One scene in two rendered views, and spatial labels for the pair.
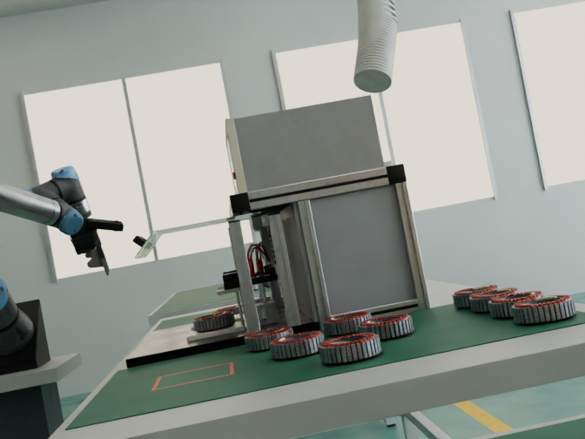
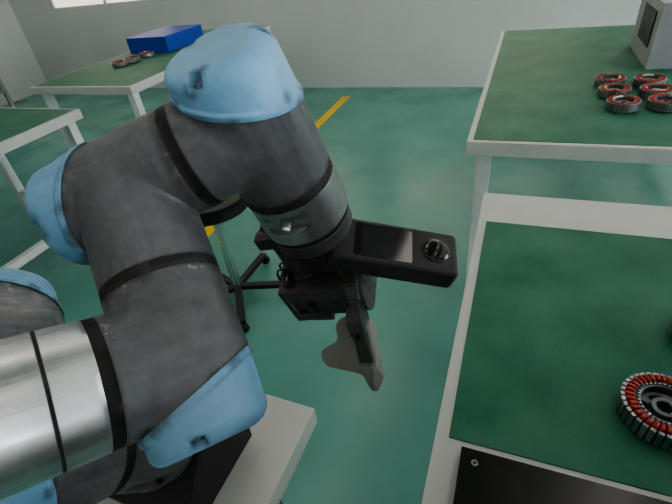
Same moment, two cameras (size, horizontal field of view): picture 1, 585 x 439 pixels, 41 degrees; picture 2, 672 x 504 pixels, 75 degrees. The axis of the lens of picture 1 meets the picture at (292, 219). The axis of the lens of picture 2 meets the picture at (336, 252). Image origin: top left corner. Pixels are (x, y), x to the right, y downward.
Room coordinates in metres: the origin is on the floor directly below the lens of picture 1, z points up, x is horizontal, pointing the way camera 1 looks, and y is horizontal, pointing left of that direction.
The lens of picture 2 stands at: (2.19, 0.48, 1.37)
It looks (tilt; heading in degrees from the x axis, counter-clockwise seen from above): 36 degrees down; 30
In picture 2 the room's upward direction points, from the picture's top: 8 degrees counter-clockwise
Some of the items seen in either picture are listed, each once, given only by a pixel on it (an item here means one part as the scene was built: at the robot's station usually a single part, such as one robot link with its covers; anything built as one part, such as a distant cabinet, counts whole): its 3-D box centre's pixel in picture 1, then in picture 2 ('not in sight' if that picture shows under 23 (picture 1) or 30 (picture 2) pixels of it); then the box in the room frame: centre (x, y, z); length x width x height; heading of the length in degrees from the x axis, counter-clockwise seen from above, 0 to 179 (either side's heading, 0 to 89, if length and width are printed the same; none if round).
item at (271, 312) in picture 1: (266, 312); not in sight; (2.13, 0.12, 0.80); 0.08 x 0.05 x 0.06; 5
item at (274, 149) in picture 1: (298, 154); not in sight; (2.26, -0.05, 1.22); 0.44 x 0.39 x 0.20; 5
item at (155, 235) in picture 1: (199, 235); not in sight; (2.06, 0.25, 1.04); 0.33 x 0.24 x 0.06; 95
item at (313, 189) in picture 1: (305, 197); not in sight; (2.27, -0.05, 1.09); 0.68 x 0.44 x 0.05; 5
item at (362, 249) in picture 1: (363, 255); not in sight; (1.95, -0.16, 0.91); 0.28 x 0.03 x 0.32; 95
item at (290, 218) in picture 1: (293, 260); not in sight; (2.26, 0.02, 0.92); 0.66 x 0.01 x 0.30; 5
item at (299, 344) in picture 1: (297, 345); not in sight; (1.60, 0.04, 0.77); 0.11 x 0.11 x 0.04
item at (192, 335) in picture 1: (215, 330); not in sight; (2.12, 0.26, 0.78); 0.15 x 0.15 x 0.01; 5
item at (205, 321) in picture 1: (213, 321); not in sight; (2.12, 0.26, 0.80); 0.11 x 0.11 x 0.04
